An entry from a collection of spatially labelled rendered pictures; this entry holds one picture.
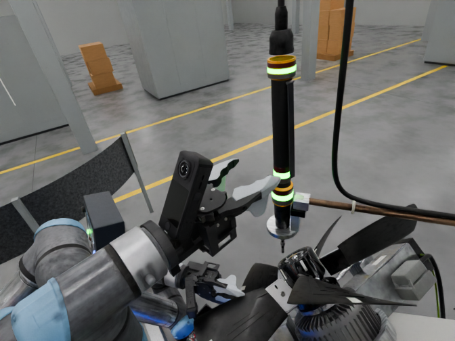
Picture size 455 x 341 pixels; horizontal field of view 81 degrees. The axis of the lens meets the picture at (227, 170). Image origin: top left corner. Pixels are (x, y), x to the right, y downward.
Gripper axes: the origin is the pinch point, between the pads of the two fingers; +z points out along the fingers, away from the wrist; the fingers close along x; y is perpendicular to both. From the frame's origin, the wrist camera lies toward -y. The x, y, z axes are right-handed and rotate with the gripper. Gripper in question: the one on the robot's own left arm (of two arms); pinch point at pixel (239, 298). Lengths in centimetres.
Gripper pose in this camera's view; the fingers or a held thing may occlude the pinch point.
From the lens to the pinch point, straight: 85.0
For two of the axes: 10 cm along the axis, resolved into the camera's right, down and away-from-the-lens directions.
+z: 9.4, 0.9, -3.4
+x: 0.8, 8.8, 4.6
